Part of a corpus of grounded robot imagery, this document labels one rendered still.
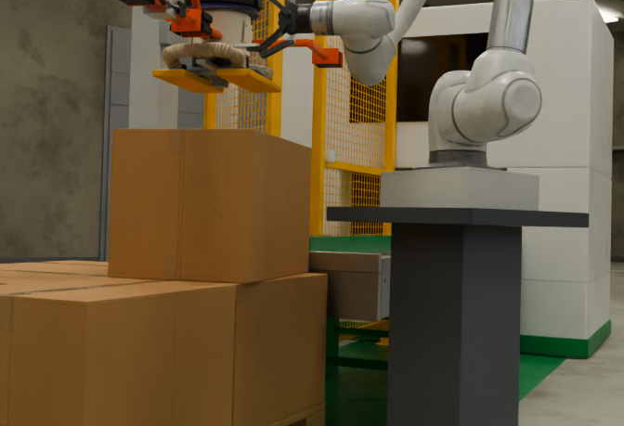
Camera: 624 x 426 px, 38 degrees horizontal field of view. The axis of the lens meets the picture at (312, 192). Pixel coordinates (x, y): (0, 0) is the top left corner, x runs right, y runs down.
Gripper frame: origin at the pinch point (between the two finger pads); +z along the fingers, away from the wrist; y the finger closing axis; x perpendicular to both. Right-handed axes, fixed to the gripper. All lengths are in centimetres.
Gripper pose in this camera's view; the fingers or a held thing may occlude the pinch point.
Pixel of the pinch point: (239, 20)
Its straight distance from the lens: 243.4
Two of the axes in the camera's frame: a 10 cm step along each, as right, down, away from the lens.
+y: -0.3, 10.0, -0.3
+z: -9.7, -0.2, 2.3
